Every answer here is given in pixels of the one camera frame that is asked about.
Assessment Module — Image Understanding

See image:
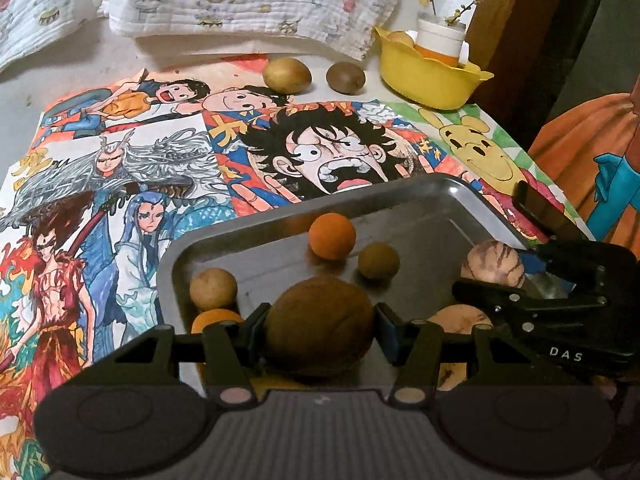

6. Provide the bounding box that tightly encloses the striped pepino melon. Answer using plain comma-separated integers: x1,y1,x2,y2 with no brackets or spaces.
428,304,492,335
461,240,525,288

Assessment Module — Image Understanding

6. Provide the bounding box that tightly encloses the small orange tangerine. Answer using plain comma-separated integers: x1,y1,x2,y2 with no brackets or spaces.
191,308,243,334
308,212,357,261

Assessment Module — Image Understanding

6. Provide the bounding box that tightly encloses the small brown round fruit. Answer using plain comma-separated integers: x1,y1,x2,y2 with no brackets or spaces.
358,242,400,280

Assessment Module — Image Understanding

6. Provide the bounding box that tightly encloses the brown oval fruit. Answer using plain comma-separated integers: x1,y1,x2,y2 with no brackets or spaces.
265,275,374,376

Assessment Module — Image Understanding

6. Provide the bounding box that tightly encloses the dark brown kiwi fruit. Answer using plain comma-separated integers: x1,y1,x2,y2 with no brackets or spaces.
326,62,366,96

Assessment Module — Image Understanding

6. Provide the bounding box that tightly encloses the yellow-green potato-like fruit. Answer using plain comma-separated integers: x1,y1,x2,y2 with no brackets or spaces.
262,58,312,94

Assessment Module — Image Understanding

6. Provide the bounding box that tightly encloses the large yellow round fruit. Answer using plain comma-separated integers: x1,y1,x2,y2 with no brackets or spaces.
437,363,468,391

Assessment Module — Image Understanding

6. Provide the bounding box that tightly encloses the small tan round fruit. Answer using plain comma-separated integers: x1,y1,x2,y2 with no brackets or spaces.
189,268,238,311

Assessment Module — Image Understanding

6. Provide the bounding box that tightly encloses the teal cloth ribbon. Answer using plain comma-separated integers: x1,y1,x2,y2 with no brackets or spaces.
587,153,640,240

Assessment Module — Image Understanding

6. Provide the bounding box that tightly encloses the orange cloth garment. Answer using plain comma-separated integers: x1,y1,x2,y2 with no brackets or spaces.
528,86,639,254

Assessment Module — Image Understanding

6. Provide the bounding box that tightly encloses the winnie pooh drawing sheet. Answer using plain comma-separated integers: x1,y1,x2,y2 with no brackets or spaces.
384,101,593,243

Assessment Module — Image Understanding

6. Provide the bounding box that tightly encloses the metal baking tray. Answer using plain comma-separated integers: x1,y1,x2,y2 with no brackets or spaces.
157,174,532,334

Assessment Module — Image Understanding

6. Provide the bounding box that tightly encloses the yellow plastic bowl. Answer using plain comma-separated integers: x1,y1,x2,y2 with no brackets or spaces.
375,27,495,110

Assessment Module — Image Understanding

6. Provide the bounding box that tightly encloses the colourful anime poster mat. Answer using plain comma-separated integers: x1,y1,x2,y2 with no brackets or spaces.
1,55,466,479

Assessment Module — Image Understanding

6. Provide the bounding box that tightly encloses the white orange plastic jar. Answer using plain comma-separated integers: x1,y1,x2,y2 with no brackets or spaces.
414,13,469,66

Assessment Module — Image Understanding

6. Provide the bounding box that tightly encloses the fruit inside yellow bowl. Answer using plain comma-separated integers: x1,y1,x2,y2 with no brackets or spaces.
387,30,414,49

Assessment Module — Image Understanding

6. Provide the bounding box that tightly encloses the dry plant twig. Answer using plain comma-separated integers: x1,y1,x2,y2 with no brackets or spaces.
422,0,484,27

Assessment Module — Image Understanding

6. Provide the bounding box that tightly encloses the white printed muslin cloth left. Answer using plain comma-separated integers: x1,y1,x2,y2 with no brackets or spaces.
1,0,103,70

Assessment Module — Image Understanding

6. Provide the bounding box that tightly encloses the brown wooden door frame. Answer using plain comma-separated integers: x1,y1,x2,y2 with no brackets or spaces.
468,0,601,148

